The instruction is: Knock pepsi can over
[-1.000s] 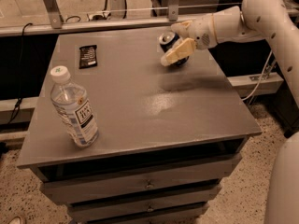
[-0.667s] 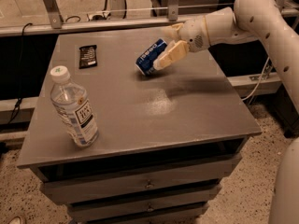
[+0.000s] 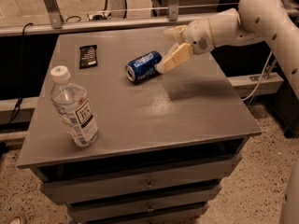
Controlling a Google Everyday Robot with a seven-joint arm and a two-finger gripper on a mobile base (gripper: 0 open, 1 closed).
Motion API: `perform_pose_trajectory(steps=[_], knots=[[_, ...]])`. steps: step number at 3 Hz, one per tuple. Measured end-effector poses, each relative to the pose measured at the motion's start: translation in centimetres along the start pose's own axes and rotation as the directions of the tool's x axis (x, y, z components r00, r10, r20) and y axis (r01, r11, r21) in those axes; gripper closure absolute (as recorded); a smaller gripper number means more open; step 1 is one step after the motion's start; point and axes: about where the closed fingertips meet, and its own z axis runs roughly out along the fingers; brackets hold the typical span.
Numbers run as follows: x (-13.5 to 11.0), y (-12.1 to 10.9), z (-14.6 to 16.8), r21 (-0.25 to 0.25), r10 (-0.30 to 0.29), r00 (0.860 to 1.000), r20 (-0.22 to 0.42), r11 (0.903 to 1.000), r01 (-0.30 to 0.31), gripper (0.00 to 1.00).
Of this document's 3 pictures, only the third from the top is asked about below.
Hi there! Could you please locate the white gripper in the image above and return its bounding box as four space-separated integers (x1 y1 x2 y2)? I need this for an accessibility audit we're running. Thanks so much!
155 18 215 74

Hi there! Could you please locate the blue pepsi can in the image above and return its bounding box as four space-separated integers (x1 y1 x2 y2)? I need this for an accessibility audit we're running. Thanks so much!
125 50 162 82

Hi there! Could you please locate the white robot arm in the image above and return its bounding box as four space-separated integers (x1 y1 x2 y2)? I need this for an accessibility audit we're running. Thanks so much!
160 0 298 224

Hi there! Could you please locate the black snack packet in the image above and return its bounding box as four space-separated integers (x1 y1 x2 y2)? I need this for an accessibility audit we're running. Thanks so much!
79 45 97 69

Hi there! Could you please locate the clear water bottle white cap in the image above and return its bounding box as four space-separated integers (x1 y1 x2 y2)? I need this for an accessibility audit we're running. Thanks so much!
50 65 99 147

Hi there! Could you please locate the grey drawer cabinet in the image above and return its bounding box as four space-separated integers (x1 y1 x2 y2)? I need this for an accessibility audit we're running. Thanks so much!
16 25 263 224

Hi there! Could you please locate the top grey drawer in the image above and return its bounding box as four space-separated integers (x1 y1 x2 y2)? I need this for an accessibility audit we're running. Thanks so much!
42 154 242 204

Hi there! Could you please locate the grey drawer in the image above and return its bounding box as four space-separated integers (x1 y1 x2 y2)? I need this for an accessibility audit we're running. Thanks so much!
83 203 210 224
42 154 242 204
68 183 221 222

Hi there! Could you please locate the middle grey drawer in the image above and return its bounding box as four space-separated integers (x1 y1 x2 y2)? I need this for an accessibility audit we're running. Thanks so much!
68 183 221 222

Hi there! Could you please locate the bottom grey drawer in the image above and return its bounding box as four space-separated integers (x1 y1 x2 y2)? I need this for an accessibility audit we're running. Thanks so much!
83 203 210 224

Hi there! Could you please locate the shoe tip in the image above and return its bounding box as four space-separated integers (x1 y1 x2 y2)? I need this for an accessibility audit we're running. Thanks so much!
8 216 26 224

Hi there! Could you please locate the white cable on right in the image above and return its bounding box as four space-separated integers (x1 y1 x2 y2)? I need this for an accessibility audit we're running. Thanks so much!
241 49 275 103

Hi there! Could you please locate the metal guard rail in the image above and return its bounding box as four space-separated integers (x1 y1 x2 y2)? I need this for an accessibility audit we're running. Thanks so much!
0 0 299 37

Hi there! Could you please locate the black cable on left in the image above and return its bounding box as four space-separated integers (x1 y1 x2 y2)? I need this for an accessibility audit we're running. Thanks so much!
6 22 34 126

